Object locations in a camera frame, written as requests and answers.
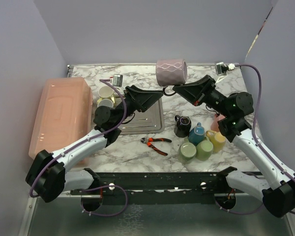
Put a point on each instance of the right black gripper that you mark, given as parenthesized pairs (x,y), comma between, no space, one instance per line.
(197,92)

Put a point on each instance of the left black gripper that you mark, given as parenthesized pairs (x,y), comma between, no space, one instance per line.
(141,100)

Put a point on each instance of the lilac wavy-pattern mug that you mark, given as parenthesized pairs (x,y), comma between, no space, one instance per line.
(170,72)

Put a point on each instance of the dark teal mug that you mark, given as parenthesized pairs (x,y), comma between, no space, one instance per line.
(105,102)

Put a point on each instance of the yellow-green faceted mug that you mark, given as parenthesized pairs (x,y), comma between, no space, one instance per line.
(106,92)

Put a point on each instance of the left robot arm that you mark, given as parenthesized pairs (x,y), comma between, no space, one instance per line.
(46,176)

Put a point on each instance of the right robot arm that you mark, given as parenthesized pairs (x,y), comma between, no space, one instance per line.
(277,189)

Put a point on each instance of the black glossy mug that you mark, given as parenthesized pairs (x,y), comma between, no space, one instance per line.
(182,126)

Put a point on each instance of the light pink mug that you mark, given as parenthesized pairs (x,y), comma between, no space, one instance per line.
(215,126)

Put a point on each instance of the blue mug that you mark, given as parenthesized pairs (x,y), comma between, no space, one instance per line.
(196,134)

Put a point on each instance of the yellow mug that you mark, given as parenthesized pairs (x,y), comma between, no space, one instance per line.
(217,139)

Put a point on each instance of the green tilted mug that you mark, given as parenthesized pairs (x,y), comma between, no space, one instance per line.
(204,149)

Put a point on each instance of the pale green upright mug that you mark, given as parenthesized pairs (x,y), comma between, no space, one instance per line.
(186,152)

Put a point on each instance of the silver metal tray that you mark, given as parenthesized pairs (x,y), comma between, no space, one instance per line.
(151,121)

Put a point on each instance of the pink plastic storage box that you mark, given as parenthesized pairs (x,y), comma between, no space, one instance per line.
(63,115)

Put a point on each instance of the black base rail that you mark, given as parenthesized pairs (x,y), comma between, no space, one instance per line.
(148,188)

